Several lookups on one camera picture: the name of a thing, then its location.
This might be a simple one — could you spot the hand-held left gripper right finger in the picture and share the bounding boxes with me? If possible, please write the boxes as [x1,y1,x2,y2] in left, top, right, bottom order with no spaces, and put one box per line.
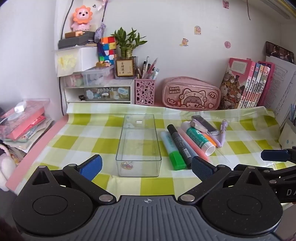
[177,156,271,206]

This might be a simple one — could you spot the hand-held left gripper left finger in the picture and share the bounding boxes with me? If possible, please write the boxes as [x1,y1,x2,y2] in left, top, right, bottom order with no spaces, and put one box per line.
[31,154,117,206]

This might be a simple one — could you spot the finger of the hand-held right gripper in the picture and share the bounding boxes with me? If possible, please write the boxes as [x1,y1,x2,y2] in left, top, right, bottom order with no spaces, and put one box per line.
[233,164,296,186]
[261,146,296,163]

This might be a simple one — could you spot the pink highlighter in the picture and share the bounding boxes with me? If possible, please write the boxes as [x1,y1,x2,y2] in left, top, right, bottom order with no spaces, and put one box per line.
[177,127,211,164]

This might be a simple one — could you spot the green highlighter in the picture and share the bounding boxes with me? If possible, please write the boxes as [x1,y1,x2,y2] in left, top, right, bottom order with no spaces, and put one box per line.
[161,131,187,171]

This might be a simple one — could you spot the orange highlighter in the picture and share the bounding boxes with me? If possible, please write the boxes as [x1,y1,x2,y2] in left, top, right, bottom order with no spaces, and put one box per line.
[203,133,218,147]

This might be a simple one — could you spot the white green glue stick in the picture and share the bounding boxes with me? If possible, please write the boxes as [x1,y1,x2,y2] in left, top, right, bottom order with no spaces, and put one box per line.
[181,121,216,157]

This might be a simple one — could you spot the black marker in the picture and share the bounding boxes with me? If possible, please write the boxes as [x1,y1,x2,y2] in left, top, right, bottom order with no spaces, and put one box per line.
[167,124,193,169]

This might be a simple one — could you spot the purple mechanical pencil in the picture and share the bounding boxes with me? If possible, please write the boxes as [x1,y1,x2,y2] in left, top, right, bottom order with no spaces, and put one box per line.
[217,119,229,148]

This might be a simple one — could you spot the white eraser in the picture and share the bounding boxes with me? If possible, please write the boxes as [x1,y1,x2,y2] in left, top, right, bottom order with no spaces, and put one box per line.
[193,122,207,133]

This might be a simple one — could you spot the clear plastic tray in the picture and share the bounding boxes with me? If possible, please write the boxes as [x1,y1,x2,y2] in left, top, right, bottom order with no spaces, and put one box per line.
[115,113,162,178]

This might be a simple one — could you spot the cream paper pouch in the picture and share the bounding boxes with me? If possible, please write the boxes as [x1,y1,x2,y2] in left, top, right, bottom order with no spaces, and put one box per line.
[279,120,296,149]

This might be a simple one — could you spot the green checked tablecloth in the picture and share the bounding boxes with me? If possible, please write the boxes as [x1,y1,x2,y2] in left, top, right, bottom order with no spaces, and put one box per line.
[22,102,296,209]

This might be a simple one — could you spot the white printed paper sheet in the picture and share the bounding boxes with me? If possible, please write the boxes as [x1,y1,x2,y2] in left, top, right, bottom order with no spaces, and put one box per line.
[265,56,296,130]

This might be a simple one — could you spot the colourful cartoon book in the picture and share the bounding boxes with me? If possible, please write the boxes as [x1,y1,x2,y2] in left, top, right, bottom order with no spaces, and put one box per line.
[22,120,48,142]

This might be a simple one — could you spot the pink pencil case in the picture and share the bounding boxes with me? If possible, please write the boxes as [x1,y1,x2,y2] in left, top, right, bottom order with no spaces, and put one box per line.
[161,76,221,110]

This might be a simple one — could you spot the white drawer organiser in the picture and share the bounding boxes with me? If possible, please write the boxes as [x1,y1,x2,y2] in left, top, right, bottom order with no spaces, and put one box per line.
[63,79,135,104]

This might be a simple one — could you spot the pink book slipcase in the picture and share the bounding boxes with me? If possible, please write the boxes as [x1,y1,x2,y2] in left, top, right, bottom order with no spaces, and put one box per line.
[218,57,276,110]

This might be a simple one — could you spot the clear box with pastel items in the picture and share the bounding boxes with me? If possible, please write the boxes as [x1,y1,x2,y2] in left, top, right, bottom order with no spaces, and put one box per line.
[62,72,84,88]

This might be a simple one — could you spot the clear small drawer box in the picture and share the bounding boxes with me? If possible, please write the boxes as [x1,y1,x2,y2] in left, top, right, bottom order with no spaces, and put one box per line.
[81,66,116,87]

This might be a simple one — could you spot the pink pen holder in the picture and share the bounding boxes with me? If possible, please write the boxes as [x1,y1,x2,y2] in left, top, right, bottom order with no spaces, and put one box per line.
[134,78,156,106]

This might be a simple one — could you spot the dark photo print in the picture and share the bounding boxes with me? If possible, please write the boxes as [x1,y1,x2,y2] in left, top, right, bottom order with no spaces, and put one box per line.
[265,41,295,64]

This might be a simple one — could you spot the lucky bamboo in glass vase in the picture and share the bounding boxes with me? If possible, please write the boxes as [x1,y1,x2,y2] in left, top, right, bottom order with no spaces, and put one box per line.
[113,27,148,80]

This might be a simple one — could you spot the white storage box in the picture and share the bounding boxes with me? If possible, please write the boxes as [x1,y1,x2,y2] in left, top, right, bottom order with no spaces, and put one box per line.
[54,45,100,77]

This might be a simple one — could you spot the bunch of pens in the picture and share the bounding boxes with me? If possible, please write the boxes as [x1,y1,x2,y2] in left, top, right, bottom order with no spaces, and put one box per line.
[136,56,161,80]

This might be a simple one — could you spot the colourful cube puzzle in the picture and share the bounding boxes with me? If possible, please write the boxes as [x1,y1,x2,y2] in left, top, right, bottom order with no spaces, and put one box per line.
[97,36,117,65]

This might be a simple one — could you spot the grey case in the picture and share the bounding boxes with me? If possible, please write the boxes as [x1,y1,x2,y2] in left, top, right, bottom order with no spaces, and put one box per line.
[58,31,96,49]

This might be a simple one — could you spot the small wooden box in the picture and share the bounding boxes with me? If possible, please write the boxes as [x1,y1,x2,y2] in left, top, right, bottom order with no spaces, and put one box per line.
[65,30,86,39]

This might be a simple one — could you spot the purple sachet with tassel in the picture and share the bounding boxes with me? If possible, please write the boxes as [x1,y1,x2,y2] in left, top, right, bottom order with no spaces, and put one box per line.
[94,23,107,61]

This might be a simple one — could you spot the pink lion toy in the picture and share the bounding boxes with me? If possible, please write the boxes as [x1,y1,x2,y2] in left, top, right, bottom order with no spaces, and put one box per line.
[70,6,93,32]

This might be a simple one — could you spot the black cable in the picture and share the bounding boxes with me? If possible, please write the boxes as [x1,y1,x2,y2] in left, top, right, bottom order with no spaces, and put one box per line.
[59,0,75,116]

